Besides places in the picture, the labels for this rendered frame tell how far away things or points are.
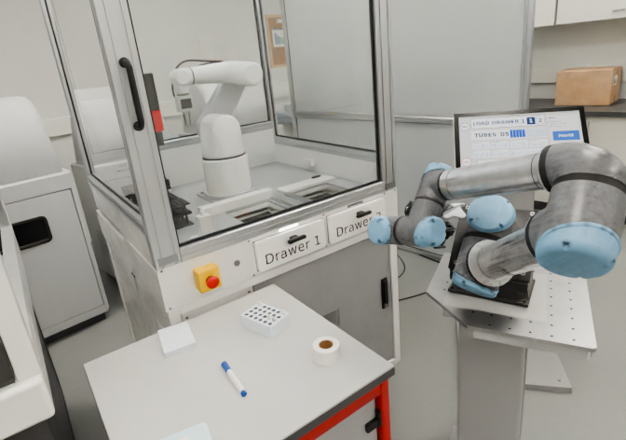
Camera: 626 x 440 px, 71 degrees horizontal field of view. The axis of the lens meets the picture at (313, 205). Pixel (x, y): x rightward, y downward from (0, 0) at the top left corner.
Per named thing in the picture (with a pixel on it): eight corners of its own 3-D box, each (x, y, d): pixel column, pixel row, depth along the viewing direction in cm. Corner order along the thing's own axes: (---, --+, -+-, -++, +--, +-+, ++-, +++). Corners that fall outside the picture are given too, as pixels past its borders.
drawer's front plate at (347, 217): (386, 222, 182) (385, 197, 178) (332, 244, 166) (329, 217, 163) (383, 221, 183) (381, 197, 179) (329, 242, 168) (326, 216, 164)
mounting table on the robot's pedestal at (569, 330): (580, 298, 147) (584, 268, 144) (591, 387, 110) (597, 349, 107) (444, 279, 168) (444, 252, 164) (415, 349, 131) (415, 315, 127)
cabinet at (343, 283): (405, 369, 215) (401, 218, 189) (212, 500, 160) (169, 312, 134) (297, 297, 289) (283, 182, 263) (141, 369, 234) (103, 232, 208)
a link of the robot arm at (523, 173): (620, 111, 72) (415, 159, 114) (608, 168, 69) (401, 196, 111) (653, 146, 77) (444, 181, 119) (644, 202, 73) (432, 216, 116)
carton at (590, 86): (619, 100, 367) (624, 65, 357) (608, 105, 347) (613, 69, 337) (565, 100, 396) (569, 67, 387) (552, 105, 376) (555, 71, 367)
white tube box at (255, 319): (291, 323, 129) (289, 312, 128) (271, 338, 123) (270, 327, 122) (261, 311, 137) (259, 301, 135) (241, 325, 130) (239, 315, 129)
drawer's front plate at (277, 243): (326, 246, 165) (323, 219, 161) (260, 272, 149) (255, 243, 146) (323, 244, 166) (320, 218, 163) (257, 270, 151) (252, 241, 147)
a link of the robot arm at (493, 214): (523, 214, 122) (519, 192, 111) (511, 258, 118) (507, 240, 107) (479, 207, 129) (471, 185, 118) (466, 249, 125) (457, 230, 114)
